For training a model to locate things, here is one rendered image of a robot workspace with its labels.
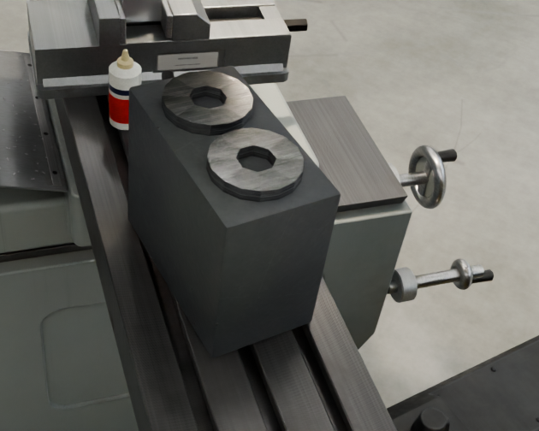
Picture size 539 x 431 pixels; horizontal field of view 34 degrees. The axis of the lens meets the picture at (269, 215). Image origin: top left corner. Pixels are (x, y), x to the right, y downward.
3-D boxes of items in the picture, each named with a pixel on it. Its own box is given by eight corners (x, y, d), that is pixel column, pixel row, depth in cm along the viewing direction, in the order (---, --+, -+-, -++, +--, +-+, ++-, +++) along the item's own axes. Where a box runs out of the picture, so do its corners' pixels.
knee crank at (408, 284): (482, 267, 167) (491, 245, 163) (497, 291, 163) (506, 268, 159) (376, 286, 160) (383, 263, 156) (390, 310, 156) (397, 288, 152)
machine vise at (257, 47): (262, 25, 135) (269, -41, 128) (290, 81, 125) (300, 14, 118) (26, 37, 126) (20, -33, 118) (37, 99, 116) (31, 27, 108)
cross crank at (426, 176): (426, 177, 170) (441, 129, 162) (454, 219, 162) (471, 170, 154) (351, 187, 165) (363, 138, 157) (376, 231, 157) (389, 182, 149)
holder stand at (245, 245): (220, 192, 107) (234, 53, 93) (313, 322, 94) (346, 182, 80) (127, 219, 102) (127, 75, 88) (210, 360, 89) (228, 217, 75)
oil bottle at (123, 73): (137, 110, 116) (138, 38, 109) (144, 129, 114) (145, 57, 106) (106, 114, 115) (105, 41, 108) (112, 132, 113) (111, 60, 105)
